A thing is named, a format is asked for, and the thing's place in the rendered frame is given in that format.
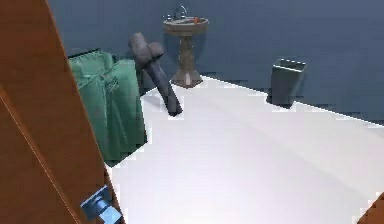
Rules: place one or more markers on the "green shower curtain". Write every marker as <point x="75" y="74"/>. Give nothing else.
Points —
<point x="111" y="106"/>

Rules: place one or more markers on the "small orange soap bar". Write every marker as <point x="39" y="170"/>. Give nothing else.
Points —
<point x="196" y="20"/>

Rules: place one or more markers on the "dark grey waste bin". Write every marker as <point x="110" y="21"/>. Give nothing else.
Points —
<point x="286" y="83"/>

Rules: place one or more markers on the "silver sink faucet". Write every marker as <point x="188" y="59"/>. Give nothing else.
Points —
<point x="180" y="11"/>

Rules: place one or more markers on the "brown wooden room door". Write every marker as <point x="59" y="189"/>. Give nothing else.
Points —
<point x="40" y="133"/>

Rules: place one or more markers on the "brown pedestal sink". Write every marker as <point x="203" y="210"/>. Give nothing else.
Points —
<point x="186" y="50"/>

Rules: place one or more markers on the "brown wooden door frame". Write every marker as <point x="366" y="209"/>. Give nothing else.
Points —
<point x="374" y="213"/>

